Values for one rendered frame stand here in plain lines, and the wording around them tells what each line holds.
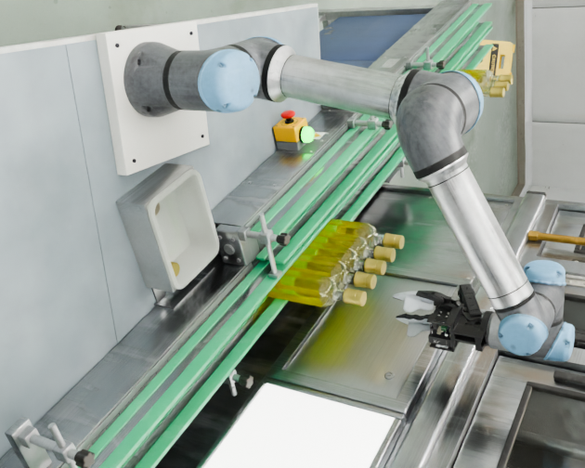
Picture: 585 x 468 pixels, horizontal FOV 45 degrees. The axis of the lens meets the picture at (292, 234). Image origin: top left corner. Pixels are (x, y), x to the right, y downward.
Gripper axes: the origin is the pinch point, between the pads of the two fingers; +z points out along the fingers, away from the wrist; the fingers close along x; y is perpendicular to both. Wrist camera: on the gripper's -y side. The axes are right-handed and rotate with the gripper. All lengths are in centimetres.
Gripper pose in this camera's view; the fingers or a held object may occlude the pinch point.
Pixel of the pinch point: (401, 305)
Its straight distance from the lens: 154.0
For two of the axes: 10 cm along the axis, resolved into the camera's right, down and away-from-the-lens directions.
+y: -4.8, 5.3, -6.9
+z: -8.6, -1.2, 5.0
